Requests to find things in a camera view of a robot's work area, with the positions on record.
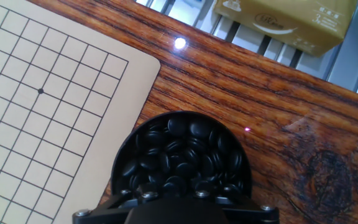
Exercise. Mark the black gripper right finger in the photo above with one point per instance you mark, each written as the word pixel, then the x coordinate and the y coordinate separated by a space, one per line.
pixel 253 214

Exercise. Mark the gold tissue pack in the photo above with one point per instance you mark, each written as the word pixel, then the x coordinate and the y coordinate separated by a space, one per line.
pixel 287 25

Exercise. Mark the black bowl of black stones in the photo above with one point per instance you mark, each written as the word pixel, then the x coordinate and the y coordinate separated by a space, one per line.
pixel 182 152

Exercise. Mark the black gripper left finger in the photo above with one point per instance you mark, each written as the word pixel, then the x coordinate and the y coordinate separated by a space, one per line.
pixel 104 214

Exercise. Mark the beige go board mat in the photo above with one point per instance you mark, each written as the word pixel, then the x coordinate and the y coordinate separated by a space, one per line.
pixel 42 118

